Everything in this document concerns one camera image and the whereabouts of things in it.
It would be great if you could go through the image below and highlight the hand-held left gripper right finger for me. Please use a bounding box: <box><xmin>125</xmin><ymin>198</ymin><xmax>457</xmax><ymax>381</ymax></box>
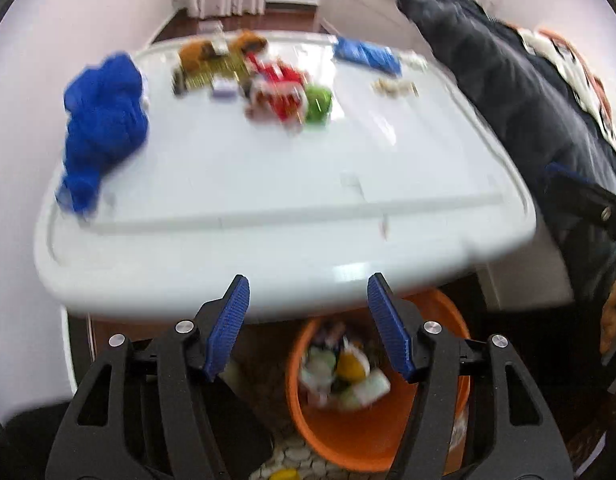
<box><xmin>367</xmin><ymin>272</ymin><xmax>574</xmax><ymax>480</ymax></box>

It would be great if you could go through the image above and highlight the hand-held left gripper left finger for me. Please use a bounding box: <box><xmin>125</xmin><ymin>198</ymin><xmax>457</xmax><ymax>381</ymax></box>
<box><xmin>45</xmin><ymin>274</ymin><xmax>251</xmax><ymax>480</ymax></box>

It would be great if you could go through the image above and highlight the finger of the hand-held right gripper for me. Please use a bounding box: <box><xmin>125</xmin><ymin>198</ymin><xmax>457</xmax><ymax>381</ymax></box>
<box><xmin>544</xmin><ymin>162</ymin><xmax>616</xmax><ymax>261</ymax></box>

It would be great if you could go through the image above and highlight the yellow round item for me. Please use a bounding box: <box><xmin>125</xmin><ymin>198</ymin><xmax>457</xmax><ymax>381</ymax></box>
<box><xmin>336</xmin><ymin>350</ymin><xmax>369</xmax><ymax>381</ymax></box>

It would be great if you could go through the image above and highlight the white jar with green label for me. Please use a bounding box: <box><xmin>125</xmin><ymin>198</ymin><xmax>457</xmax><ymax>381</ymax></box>
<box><xmin>338</xmin><ymin>372</ymin><xmax>391</xmax><ymax>409</ymax></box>

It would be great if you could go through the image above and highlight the white round container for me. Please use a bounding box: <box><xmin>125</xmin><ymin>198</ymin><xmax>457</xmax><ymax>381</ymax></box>
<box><xmin>307</xmin><ymin>347</ymin><xmax>339</xmax><ymax>377</ymax></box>

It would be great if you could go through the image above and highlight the orange plastic bin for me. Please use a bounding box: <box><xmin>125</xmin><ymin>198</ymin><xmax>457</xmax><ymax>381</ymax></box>
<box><xmin>285</xmin><ymin>290</ymin><xmax>472</xmax><ymax>473</ymax></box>

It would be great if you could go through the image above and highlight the dark padded jacket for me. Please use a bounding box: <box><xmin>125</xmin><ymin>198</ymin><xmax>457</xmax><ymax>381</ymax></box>
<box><xmin>388</xmin><ymin>0</ymin><xmax>616</xmax><ymax>306</ymax></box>

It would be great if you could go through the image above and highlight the pebble pattern mat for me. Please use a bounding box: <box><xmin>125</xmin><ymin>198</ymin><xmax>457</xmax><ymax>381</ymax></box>
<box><xmin>248</xmin><ymin>435</ymin><xmax>349</xmax><ymax>480</ymax></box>

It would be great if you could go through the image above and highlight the beige flat item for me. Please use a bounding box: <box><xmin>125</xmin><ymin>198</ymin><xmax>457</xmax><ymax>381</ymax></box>
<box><xmin>373</xmin><ymin>79</ymin><xmax>419</xmax><ymax>99</ymax></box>

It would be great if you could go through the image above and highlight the green round packet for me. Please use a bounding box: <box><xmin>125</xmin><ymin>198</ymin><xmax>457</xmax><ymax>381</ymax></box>
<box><xmin>304</xmin><ymin>85</ymin><xmax>333</xmax><ymax>126</ymax></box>

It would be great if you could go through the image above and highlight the red snack packet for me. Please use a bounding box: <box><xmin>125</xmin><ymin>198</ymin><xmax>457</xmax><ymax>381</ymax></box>
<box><xmin>245</xmin><ymin>55</ymin><xmax>309</xmax><ymax>126</ymax></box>

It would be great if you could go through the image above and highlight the blue knitted cloth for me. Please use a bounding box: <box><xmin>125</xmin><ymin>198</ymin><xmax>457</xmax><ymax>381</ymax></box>
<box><xmin>55</xmin><ymin>52</ymin><xmax>150</xmax><ymax>221</ymax></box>

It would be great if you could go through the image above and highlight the olive snack packet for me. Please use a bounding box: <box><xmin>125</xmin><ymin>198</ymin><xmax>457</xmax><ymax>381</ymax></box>
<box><xmin>173</xmin><ymin>56</ymin><xmax>243</xmax><ymax>96</ymax></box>

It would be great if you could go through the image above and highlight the blue plastic packet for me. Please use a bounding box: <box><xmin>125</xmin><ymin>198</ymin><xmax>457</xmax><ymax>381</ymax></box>
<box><xmin>333</xmin><ymin>37</ymin><xmax>403</xmax><ymax>77</ymax></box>

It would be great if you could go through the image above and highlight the brown plush toy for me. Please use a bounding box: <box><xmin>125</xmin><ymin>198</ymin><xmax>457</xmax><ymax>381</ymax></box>
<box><xmin>179</xmin><ymin>40</ymin><xmax>221</xmax><ymax>74</ymax></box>
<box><xmin>228</xmin><ymin>30</ymin><xmax>269</xmax><ymax>57</ymax></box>

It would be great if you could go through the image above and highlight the white bed frame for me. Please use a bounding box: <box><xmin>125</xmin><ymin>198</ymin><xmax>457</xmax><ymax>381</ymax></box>
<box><xmin>313</xmin><ymin>0</ymin><xmax>429</xmax><ymax>56</ymax></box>

